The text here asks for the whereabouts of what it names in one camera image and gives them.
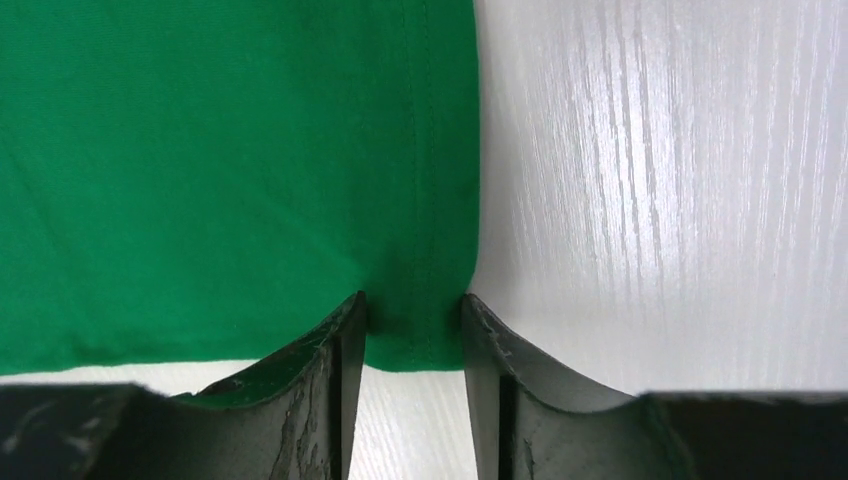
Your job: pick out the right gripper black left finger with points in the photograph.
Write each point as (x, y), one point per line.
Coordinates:
(290, 415)

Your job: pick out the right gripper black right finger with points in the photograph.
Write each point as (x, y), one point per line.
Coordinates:
(532, 417)

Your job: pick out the green t shirt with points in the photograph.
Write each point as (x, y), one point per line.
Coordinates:
(206, 180)

